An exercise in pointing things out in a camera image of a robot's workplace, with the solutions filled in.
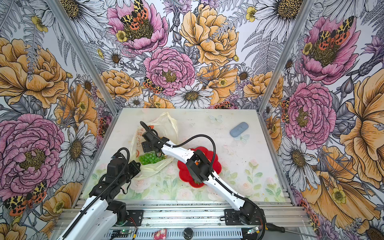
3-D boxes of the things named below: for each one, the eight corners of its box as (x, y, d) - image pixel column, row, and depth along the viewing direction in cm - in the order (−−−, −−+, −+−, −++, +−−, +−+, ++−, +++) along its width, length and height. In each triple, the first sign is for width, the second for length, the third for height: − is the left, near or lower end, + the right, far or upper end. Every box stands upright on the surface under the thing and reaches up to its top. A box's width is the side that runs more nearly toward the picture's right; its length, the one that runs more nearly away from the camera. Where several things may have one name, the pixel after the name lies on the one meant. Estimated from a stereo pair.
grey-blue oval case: (236, 139, 107) (237, 137, 104) (228, 133, 110) (229, 131, 108) (249, 127, 114) (250, 125, 112) (241, 122, 117) (242, 120, 115)
